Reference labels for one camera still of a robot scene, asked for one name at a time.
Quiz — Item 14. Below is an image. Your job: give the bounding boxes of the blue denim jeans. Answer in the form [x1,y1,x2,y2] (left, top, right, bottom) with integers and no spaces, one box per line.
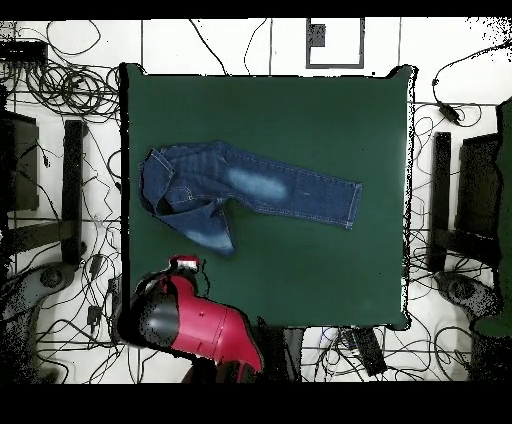
[137,139,364,258]

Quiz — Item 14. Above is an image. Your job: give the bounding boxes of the black flat box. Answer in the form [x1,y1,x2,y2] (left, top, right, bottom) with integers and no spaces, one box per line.
[0,39,49,63]

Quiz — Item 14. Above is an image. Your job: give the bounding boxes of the slim black power strip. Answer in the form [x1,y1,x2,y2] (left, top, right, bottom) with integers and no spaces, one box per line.
[107,275,126,321]

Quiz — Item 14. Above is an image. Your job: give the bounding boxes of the black stand leg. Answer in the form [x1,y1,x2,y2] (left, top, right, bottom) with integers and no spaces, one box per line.
[5,119,88,266]
[428,131,499,273]

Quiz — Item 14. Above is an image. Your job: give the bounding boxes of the grey chair base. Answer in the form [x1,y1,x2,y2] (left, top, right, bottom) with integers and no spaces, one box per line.
[435,271,501,321]
[0,261,79,383]

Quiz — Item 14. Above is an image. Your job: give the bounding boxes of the dark green table cloth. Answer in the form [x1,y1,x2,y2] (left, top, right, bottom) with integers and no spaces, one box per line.
[119,62,417,331]

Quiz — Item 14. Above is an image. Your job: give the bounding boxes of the black square case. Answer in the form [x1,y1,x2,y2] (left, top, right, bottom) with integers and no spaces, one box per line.
[454,133,501,241]
[0,110,41,213]

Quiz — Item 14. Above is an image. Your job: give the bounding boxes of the black power adapter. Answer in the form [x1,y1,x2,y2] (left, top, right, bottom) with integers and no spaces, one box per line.
[437,101,463,126]

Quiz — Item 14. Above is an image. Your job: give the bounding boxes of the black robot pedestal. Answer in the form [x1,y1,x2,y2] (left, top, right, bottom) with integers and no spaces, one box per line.
[255,319,305,383]

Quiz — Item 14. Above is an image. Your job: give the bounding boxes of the coiled black cable bundle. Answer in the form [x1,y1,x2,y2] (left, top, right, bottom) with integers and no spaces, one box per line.
[23,59,121,121]

